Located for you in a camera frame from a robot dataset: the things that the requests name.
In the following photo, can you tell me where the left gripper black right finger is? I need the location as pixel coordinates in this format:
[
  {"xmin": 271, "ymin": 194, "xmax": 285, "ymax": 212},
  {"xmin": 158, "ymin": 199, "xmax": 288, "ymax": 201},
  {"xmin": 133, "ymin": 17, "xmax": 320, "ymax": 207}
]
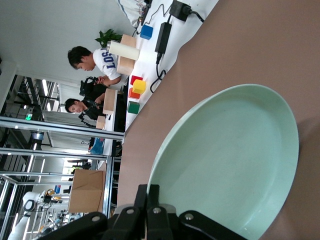
[{"xmin": 147, "ymin": 184, "xmax": 251, "ymax": 240}]

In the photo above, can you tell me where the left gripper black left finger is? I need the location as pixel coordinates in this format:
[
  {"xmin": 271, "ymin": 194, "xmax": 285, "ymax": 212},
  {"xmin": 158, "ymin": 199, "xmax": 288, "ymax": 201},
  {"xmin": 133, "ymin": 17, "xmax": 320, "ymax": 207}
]
[{"xmin": 37, "ymin": 184, "xmax": 149, "ymax": 240}]

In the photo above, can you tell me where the pale green plate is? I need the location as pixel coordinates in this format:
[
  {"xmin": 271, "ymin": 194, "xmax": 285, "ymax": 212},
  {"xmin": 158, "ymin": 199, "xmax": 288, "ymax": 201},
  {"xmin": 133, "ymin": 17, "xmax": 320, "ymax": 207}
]
[{"xmin": 146, "ymin": 84, "xmax": 300, "ymax": 240}]

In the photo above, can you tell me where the cardboard box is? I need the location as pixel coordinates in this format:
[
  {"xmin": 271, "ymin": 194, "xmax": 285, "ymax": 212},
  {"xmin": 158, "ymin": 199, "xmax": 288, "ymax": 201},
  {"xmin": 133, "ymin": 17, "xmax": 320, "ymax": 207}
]
[{"xmin": 68, "ymin": 169, "xmax": 107, "ymax": 214}]

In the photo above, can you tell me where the blue bag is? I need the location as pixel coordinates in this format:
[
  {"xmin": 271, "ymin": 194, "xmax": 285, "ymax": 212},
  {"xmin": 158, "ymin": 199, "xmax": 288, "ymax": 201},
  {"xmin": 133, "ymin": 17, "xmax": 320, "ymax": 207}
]
[{"xmin": 89, "ymin": 137, "xmax": 106, "ymax": 156}]

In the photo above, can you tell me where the white humanoid robot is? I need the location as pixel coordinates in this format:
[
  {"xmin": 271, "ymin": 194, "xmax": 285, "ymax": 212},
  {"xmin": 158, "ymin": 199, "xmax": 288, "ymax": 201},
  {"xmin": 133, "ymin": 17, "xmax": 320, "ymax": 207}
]
[{"xmin": 6, "ymin": 190, "xmax": 39, "ymax": 240}]

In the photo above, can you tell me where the small wooden box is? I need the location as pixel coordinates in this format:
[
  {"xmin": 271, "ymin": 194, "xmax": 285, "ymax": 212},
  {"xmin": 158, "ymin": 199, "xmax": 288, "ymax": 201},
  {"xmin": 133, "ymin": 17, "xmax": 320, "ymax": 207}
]
[{"xmin": 95, "ymin": 115, "xmax": 107, "ymax": 130}]

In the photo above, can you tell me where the green cube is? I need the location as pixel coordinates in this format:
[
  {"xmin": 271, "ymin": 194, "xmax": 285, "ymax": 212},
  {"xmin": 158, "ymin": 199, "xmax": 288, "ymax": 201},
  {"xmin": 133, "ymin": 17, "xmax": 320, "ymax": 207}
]
[{"xmin": 126, "ymin": 100, "xmax": 141, "ymax": 115}]

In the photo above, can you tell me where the person in black shirt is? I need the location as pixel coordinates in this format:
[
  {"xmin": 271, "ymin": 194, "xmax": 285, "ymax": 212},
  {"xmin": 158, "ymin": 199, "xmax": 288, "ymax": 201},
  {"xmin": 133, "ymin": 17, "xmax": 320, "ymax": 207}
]
[{"xmin": 64, "ymin": 84, "xmax": 119, "ymax": 129}]

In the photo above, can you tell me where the medium wooden box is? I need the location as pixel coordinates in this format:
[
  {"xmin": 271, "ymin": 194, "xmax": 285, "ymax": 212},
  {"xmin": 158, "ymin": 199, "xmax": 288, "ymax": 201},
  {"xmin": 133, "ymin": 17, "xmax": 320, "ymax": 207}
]
[{"xmin": 102, "ymin": 88, "xmax": 119, "ymax": 116}]

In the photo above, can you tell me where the orange cube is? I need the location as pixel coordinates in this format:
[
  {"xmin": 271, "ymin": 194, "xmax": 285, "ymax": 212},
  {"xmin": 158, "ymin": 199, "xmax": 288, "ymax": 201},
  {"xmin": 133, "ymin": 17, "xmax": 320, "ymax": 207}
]
[{"xmin": 127, "ymin": 87, "xmax": 141, "ymax": 100}]

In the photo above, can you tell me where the yellow cube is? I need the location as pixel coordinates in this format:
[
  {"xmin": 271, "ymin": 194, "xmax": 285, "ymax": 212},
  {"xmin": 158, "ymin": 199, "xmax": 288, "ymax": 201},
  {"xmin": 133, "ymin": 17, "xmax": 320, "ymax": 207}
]
[{"xmin": 132, "ymin": 79, "xmax": 147, "ymax": 95}]

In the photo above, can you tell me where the black headset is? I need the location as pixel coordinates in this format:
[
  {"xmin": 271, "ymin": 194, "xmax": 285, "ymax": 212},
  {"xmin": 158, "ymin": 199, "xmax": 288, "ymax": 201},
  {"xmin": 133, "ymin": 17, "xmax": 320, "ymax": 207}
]
[{"xmin": 79, "ymin": 76, "xmax": 106, "ymax": 98}]

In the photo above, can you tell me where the red cube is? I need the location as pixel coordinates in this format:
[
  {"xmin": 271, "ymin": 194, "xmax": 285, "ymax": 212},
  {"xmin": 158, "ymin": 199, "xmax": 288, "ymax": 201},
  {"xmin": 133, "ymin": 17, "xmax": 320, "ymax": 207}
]
[{"xmin": 130, "ymin": 74, "xmax": 144, "ymax": 87}]

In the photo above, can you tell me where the large wooden box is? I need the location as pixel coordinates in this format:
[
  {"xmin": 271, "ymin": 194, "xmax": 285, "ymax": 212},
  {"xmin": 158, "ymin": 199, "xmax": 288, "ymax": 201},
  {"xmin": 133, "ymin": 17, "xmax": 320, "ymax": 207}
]
[{"xmin": 116, "ymin": 34, "xmax": 137, "ymax": 76}]

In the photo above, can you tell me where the person in white shirt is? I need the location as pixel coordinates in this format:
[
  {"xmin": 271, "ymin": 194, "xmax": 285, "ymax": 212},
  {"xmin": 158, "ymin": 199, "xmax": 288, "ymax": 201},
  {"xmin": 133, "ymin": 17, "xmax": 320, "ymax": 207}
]
[{"xmin": 67, "ymin": 45, "xmax": 124, "ymax": 91}]

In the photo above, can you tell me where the cream cylinder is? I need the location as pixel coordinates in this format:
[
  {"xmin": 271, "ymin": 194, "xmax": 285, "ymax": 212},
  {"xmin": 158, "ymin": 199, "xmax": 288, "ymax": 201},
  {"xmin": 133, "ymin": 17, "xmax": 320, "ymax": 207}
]
[{"xmin": 107, "ymin": 40, "xmax": 141, "ymax": 62}]

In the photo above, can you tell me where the long black power adapter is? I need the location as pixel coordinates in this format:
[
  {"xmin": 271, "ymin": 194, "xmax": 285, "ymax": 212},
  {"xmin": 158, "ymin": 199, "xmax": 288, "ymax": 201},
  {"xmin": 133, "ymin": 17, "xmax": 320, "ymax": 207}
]
[{"xmin": 154, "ymin": 22, "xmax": 173, "ymax": 54}]

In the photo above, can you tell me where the green potted plant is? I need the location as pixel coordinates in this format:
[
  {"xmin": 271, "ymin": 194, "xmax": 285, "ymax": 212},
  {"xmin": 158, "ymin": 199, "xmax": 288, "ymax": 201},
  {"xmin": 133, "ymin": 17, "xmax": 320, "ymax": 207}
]
[{"xmin": 94, "ymin": 28, "xmax": 123, "ymax": 49}]

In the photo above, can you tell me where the blue cube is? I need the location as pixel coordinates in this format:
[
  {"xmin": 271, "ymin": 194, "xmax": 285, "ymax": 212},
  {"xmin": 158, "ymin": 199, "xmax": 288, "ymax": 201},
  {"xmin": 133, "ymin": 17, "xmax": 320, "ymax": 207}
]
[{"xmin": 139, "ymin": 24, "xmax": 154, "ymax": 40}]

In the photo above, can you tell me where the brown table cover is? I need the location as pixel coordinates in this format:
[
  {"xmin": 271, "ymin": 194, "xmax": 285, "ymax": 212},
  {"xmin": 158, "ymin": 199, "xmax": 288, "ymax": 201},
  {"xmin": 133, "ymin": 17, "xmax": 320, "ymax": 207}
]
[{"xmin": 116, "ymin": 0, "xmax": 320, "ymax": 240}]

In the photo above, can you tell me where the black power brick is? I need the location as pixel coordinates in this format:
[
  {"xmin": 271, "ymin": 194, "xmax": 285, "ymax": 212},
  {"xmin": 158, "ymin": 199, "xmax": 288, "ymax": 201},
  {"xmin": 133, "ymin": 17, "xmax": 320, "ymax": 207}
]
[{"xmin": 168, "ymin": 0, "xmax": 193, "ymax": 23}]

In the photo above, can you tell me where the aluminium frame post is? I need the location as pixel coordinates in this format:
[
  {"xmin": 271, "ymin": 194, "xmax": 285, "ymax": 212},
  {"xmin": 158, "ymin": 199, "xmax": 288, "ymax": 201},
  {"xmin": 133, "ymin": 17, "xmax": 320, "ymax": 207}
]
[{"xmin": 104, "ymin": 155, "xmax": 115, "ymax": 219}]

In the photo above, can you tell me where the thin aluminium frame beam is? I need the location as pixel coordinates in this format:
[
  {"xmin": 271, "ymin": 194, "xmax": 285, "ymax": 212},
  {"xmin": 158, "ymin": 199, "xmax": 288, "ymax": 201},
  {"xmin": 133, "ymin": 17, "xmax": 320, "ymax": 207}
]
[{"xmin": 0, "ymin": 147, "xmax": 109, "ymax": 161}]

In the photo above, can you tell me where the thick aluminium frame beam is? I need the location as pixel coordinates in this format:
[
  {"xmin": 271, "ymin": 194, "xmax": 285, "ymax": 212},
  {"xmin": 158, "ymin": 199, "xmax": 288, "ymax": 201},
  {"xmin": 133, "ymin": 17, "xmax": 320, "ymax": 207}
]
[{"xmin": 0, "ymin": 115, "xmax": 125, "ymax": 141}]

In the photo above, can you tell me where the thin black adapter cable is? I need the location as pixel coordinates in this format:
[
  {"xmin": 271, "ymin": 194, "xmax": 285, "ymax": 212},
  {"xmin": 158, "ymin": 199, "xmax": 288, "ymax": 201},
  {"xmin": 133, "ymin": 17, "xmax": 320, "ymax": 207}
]
[{"xmin": 149, "ymin": 51, "xmax": 167, "ymax": 94}]

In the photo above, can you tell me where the circuit board with wires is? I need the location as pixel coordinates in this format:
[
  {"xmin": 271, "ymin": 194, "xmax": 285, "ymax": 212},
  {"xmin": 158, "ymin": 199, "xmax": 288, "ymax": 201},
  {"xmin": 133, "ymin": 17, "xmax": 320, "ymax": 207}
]
[{"xmin": 134, "ymin": 0, "xmax": 154, "ymax": 26}]

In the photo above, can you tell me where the thick black power cable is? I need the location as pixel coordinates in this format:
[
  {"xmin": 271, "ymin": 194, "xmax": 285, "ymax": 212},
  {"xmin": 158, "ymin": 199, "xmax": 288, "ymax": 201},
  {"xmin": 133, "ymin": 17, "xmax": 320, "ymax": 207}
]
[{"xmin": 189, "ymin": 10, "xmax": 206, "ymax": 24}]

